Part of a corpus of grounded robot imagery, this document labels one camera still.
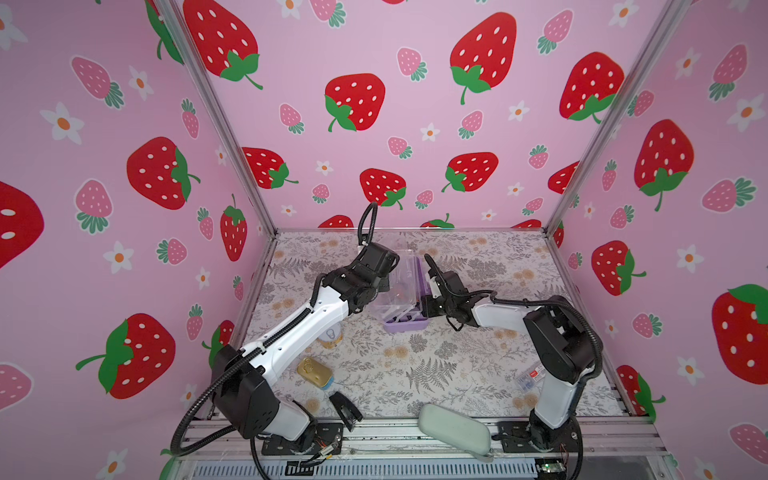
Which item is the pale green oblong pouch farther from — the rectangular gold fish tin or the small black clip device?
the rectangular gold fish tin

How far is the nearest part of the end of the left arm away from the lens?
0.55m

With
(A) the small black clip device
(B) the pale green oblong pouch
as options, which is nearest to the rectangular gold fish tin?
(A) the small black clip device

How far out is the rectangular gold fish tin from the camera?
816 millimetres

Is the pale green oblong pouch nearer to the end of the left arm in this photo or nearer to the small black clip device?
the small black clip device

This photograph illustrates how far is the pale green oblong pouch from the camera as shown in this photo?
0.73 m

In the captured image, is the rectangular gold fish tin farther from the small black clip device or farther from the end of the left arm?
the end of the left arm

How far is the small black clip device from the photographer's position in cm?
78

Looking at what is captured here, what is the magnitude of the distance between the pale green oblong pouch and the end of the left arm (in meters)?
0.36

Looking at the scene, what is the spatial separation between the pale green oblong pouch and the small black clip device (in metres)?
0.17

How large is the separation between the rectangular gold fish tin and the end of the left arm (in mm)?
310

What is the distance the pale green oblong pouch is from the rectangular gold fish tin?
28 cm

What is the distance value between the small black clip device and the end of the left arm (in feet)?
1.07

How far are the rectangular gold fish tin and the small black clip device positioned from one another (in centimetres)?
4
